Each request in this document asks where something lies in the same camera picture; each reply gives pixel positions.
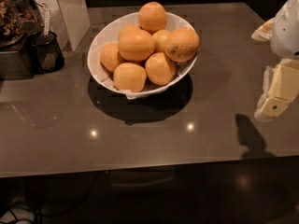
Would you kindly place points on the white utensil handle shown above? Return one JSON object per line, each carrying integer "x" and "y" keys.
{"x": 46, "y": 19}

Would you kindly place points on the small middle orange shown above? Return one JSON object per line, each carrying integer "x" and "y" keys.
{"x": 160, "y": 39}

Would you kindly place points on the large centre orange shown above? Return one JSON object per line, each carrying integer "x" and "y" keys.
{"x": 136, "y": 45}

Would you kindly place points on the white ceramic bowl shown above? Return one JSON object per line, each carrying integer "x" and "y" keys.
{"x": 103, "y": 77}

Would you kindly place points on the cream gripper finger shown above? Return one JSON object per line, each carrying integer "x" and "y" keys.
{"x": 280, "y": 88}
{"x": 264, "y": 32}

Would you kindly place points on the hidden back orange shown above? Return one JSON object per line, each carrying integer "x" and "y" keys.
{"x": 128, "y": 30}

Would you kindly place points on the black mesh cup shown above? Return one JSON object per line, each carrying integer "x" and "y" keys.
{"x": 46, "y": 55}

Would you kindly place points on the white upright board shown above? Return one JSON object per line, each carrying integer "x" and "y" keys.
{"x": 69, "y": 20}

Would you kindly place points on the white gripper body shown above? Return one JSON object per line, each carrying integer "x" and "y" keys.
{"x": 286, "y": 32}

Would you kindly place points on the glass jar with granola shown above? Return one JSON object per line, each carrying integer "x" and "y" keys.
{"x": 13, "y": 15}

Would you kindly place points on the dark metal box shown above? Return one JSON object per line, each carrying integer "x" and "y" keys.
{"x": 15, "y": 63}

